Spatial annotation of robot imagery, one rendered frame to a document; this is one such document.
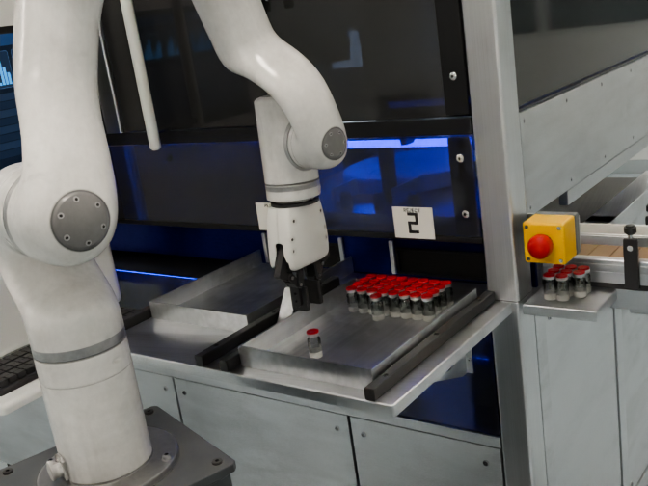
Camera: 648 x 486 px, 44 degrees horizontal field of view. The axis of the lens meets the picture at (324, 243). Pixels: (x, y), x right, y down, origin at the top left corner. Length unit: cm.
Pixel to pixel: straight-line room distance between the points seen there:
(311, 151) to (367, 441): 83
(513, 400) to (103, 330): 80
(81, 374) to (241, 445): 104
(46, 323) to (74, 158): 21
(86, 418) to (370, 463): 87
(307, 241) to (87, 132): 40
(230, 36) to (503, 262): 62
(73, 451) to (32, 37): 52
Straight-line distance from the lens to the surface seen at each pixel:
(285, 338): 142
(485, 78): 138
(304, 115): 112
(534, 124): 150
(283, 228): 122
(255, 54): 115
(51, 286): 109
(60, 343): 106
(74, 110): 101
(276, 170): 121
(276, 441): 197
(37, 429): 280
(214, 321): 153
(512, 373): 153
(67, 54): 102
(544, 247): 137
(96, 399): 108
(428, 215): 148
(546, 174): 155
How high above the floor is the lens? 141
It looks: 16 degrees down
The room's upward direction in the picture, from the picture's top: 8 degrees counter-clockwise
